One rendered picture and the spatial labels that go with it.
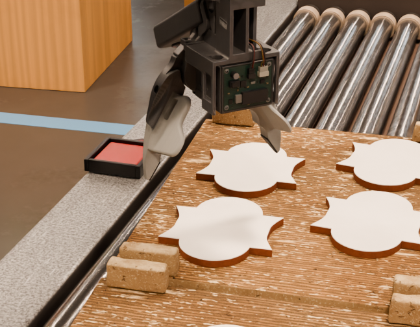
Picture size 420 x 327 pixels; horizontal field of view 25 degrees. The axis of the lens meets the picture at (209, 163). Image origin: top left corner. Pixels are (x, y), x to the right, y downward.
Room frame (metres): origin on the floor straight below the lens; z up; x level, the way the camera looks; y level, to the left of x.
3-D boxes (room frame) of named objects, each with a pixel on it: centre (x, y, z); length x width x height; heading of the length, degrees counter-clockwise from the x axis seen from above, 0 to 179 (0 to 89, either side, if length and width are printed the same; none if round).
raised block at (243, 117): (1.19, -0.03, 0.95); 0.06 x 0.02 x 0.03; 76
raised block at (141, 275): (0.78, 0.07, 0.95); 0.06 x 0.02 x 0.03; 77
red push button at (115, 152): (1.10, 0.11, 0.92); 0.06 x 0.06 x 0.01; 73
